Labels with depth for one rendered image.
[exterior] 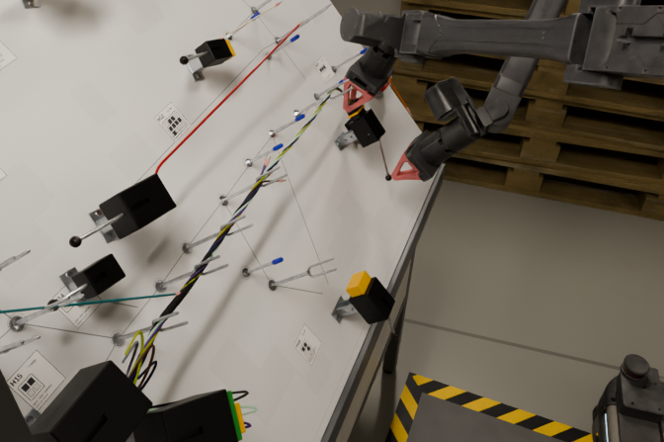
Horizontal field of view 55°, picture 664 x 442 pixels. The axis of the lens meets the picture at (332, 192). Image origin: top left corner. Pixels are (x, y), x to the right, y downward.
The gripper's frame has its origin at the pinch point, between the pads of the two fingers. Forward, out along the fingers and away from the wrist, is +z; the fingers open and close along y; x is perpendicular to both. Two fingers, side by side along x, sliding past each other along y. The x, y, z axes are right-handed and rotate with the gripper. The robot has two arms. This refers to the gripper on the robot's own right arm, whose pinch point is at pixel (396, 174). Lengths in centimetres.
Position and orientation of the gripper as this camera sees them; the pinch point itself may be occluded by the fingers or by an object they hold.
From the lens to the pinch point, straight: 131.4
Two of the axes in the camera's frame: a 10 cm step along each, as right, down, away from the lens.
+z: -6.3, 4.4, 6.5
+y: -4.2, 5.1, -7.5
